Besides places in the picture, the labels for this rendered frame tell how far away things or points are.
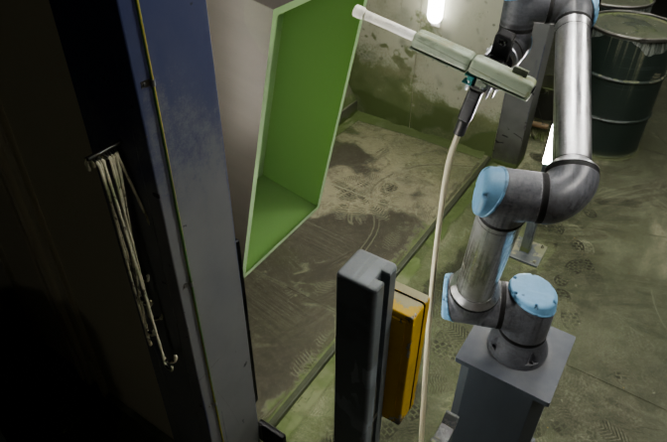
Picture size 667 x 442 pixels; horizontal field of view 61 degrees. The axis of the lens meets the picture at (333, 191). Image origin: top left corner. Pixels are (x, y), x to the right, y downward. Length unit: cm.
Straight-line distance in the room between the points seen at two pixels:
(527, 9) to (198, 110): 93
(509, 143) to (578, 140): 262
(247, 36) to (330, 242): 171
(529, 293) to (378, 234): 159
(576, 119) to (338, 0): 114
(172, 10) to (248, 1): 72
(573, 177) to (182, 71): 83
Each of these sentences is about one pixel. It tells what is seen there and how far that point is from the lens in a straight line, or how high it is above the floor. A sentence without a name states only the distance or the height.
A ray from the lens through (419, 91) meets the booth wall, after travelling 411.
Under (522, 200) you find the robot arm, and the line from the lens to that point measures 128.
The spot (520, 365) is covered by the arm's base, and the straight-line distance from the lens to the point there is 194.
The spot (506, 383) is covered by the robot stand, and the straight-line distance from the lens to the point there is 193.
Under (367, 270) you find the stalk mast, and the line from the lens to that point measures 72.
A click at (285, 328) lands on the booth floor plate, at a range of 277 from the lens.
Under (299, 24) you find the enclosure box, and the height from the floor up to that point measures 135.
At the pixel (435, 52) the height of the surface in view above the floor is 162.
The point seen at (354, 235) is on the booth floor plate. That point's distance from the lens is 324.
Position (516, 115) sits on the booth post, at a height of 40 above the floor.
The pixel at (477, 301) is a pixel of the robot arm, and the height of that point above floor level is 92.
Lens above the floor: 214
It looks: 36 degrees down
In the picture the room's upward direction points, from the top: 1 degrees clockwise
